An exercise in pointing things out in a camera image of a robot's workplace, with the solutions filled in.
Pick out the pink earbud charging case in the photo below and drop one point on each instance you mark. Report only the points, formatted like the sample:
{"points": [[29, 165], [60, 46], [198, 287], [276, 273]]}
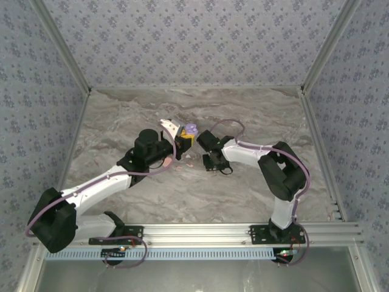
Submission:
{"points": [[166, 163]]}

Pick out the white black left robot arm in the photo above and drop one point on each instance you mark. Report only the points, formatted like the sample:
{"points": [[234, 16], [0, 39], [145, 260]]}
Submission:
{"points": [[97, 185]]}

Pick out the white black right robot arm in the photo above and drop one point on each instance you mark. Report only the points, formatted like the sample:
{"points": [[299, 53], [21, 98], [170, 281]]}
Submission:
{"points": [[243, 153]]}

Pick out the small circuit board with LED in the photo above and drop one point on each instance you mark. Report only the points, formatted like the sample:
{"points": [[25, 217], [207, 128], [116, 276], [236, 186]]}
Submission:
{"points": [[114, 252], [285, 254]]}

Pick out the aluminium table edge rail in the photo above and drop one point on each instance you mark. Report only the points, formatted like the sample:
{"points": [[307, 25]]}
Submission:
{"points": [[322, 158], [74, 137]]}

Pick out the wide aluminium base rail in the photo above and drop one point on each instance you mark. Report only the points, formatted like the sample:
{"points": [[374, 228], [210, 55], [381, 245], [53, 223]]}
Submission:
{"points": [[197, 232]]}

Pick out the aluminium frame post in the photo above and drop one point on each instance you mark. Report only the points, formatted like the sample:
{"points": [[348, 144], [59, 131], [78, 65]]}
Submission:
{"points": [[60, 45], [331, 45]]}

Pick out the aluminium frame leg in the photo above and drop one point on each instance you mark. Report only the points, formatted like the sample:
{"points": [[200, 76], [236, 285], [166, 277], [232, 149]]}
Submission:
{"points": [[363, 270], [28, 270]]}

